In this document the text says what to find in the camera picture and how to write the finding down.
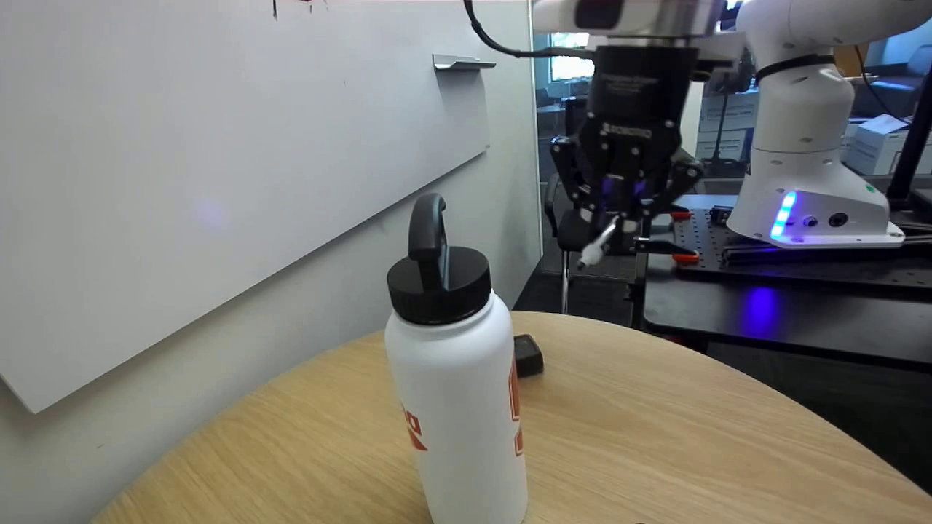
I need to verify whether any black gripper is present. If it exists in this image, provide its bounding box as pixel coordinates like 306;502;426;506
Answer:
546;45;705;259

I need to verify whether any black orange bar clamp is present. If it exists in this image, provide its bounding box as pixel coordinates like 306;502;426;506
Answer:
650;204;695;230
634;236;702;275

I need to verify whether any black whiteboard eraser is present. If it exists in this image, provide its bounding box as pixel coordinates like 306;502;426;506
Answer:
510;332;546;383

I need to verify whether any aluminium whiteboard tray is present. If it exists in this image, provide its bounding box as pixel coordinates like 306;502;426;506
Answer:
429;54;498;76

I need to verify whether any black robot bench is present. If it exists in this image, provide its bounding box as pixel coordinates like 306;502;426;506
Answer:
638;189;932;373

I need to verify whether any white cardboard box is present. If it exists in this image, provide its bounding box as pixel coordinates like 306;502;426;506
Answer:
839;112;912;180

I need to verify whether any round wooden table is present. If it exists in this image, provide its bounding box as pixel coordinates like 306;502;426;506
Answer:
91;309;932;524

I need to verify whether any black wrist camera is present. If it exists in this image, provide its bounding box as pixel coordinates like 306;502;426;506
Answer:
571;0;627;32

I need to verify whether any white wall whiteboard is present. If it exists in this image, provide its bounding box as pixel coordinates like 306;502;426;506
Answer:
0;0;491;416

